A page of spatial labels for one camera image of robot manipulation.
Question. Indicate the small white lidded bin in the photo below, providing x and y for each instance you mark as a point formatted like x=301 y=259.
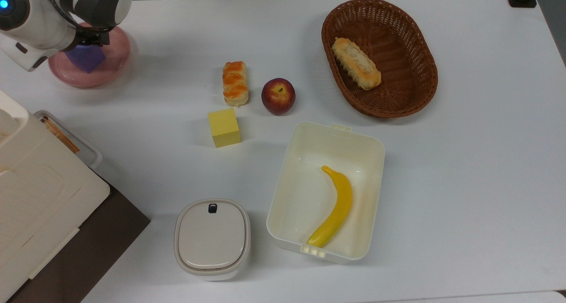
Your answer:
x=212 y=239

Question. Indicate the white plastic container box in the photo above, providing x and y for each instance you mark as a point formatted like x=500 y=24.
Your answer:
x=300 y=197

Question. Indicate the brown wicker basket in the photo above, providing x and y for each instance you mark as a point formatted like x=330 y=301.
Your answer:
x=411 y=86

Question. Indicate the yellow toy banana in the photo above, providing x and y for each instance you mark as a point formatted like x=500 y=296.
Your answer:
x=340 y=201

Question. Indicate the long toy bread roll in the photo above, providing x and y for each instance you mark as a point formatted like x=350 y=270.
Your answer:
x=356 y=64

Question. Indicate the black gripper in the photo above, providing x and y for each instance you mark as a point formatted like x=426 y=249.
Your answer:
x=93 y=37

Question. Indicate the yellow cube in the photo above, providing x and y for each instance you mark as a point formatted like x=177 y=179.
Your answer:
x=224 y=127

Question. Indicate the red toy apple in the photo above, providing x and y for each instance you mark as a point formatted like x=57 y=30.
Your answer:
x=278 y=96

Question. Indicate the pink plate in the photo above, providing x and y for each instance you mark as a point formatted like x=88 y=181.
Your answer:
x=110 y=68

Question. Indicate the orange glazed toy bread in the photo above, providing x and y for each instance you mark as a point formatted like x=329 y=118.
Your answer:
x=235 y=84

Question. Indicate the dark brown drawer cabinet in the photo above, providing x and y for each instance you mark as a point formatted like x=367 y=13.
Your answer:
x=110 y=232

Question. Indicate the purple cube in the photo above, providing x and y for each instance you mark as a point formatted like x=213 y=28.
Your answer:
x=86 y=59

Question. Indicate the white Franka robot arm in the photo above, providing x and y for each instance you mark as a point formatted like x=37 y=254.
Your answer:
x=40 y=24

